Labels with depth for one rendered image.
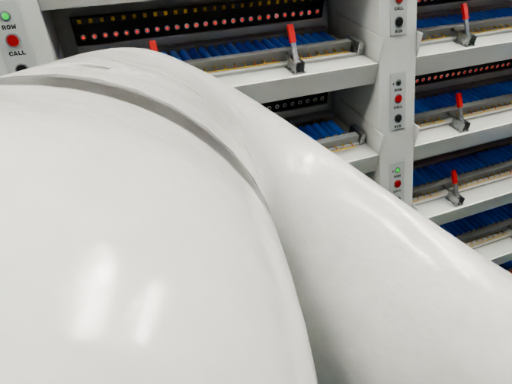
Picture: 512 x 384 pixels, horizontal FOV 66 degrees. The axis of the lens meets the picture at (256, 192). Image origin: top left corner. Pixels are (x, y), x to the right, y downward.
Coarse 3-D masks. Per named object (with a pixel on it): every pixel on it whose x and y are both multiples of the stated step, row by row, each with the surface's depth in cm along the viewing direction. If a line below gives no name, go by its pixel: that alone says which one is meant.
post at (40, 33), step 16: (0, 0) 58; (16, 0) 58; (32, 0) 59; (32, 16) 60; (48, 16) 70; (32, 32) 60; (48, 32) 64; (0, 48) 59; (32, 48) 61; (48, 48) 62; (0, 64) 60
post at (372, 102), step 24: (336, 0) 92; (360, 0) 83; (384, 0) 79; (408, 0) 81; (360, 24) 85; (384, 24) 80; (408, 24) 82; (384, 48) 82; (408, 48) 84; (384, 72) 84; (408, 72) 86; (336, 96) 101; (360, 96) 91; (384, 96) 86; (408, 96) 88; (384, 120) 87; (408, 120) 90; (384, 144) 89; (408, 144) 92; (384, 168) 91; (408, 168) 94; (408, 192) 96
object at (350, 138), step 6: (354, 132) 93; (330, 138) 90; (336, 138) 90; (342, 138) 90; (348, 138) 91; (354, 138) 92; (324, 144) 89; (330, 144) 90; (336, 144) 91; (342, 144) 91; (336, 150) 89
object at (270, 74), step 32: (256, 0) 85; (288, 0) 88; (320, 0) 90; (96, 32) 77; (128, 32) 79; (160, 32) 82; (192, 32) 84; (224, 32) 86; (256, 32) 89; (288, 32) 77; (320, 32) 92; (352, 32) 88; (192, 64) 76; (224, 64) 78; (256, 64) 81; (288, 64) 80; (320, 64) 82; (352, 64) 82; (256, 96) 77; (288, 96) 79
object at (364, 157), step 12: (300, 108) 98; (312, 108) 99; (324, 108) 100; (348, 108) 97; (336, 120) 101; (348, 120) 98; (360, 120) 93; (348, 132) 97; (360, 132) 92; (372, 132) 90; (360, 144) 93; (372, 144) 91; (348, 156) 89; (360, 156) 89; (372, 156) 89; (360, 168) 90; (372, 168) 92
